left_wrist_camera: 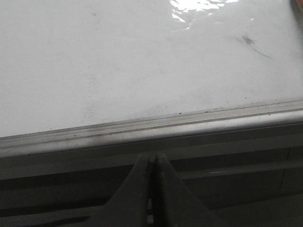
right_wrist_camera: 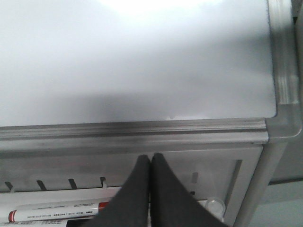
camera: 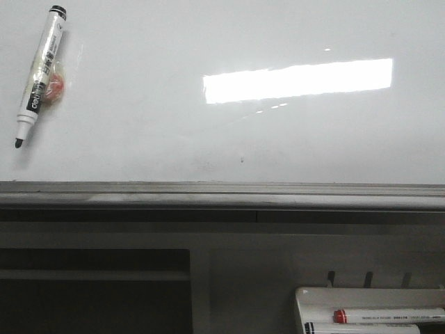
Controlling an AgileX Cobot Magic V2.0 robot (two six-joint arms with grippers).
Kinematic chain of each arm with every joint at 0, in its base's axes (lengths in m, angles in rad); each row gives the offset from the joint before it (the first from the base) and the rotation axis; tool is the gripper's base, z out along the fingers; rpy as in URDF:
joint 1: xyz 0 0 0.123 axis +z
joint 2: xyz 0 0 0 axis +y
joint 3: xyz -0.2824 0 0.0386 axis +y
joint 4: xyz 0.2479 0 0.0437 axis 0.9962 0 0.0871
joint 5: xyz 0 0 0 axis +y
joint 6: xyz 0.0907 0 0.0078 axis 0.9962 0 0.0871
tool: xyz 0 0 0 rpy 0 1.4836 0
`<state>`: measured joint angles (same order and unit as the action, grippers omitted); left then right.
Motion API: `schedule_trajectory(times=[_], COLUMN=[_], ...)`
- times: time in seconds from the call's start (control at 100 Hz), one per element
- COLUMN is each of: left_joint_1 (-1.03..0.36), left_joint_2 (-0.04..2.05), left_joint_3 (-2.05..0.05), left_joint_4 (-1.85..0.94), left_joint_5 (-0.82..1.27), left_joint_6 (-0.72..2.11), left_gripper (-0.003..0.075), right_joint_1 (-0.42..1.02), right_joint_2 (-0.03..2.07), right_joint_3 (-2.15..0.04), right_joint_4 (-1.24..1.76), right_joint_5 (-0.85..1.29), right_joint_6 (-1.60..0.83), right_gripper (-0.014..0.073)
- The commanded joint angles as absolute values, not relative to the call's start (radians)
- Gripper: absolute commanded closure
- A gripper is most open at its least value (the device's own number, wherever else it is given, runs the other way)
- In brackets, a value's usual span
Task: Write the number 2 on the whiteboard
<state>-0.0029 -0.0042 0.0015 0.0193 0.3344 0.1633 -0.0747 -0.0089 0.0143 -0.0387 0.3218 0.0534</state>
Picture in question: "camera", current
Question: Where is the red magnet taped to marker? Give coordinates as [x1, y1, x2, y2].
[42, 61, 65, 105]

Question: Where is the white black whiteboard marker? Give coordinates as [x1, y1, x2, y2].
[15, 5, 67, 149]

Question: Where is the white glossy whiteboard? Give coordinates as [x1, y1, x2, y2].
[1, 1, 444, 184]

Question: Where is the grey aluminium whiteboard ledge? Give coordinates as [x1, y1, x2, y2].
[1, 181, 444, 212]

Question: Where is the dark metal hook left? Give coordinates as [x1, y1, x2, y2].
[327, 271, 336, 288]

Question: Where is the dark metal hook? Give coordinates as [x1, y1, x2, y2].
[363, 271, 373, 288]
[400, 272, 412, 289]
[327, 271, 336, 288]

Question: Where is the white plastic marker tray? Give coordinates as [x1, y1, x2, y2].
[294, 287, 444, 333]

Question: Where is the black capped white marker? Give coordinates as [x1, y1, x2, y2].
[304, 322, 421, 334]

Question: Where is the dark metal hook middle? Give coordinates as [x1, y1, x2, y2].
[363, 271, 373, 288]

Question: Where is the red capped white marker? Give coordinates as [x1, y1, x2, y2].
[333, 307, 444, 324]

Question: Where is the dark metal hook right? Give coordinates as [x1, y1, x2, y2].
[400, 272, 412, 289]

